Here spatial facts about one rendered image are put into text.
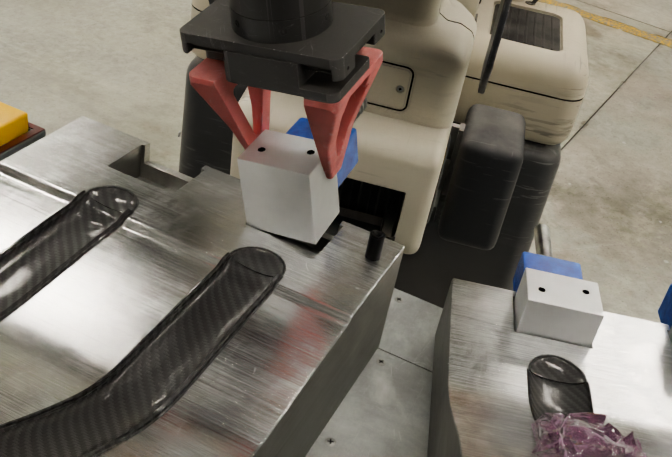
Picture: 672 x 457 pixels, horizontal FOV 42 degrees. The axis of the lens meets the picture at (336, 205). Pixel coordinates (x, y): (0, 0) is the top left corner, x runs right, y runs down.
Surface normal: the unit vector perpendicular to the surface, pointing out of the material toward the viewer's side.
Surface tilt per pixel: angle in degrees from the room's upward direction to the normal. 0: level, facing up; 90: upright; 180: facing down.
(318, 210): 80
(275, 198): 99
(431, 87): 98
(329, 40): 13
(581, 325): 90
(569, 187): 0
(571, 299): 0
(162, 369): 3
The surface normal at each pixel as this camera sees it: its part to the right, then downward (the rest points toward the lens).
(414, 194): -0.23, 0.61
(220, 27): -0.05, -0.79
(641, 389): 0.16, -0.83
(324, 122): -0.38, 0.82
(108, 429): 0.25, -0.95
